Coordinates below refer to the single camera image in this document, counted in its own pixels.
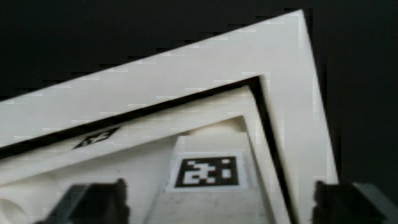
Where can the white table leg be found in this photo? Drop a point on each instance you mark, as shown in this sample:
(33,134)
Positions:
(212,193)

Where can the white square table top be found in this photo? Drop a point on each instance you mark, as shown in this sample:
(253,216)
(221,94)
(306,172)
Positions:
(127,153)

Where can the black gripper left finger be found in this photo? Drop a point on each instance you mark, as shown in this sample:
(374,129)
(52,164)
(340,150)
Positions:
(91,205)

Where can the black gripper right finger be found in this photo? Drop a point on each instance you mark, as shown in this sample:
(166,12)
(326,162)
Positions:
(353,204)

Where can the white corner fixture frame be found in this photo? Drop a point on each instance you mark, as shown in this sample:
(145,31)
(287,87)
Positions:
(258,58)

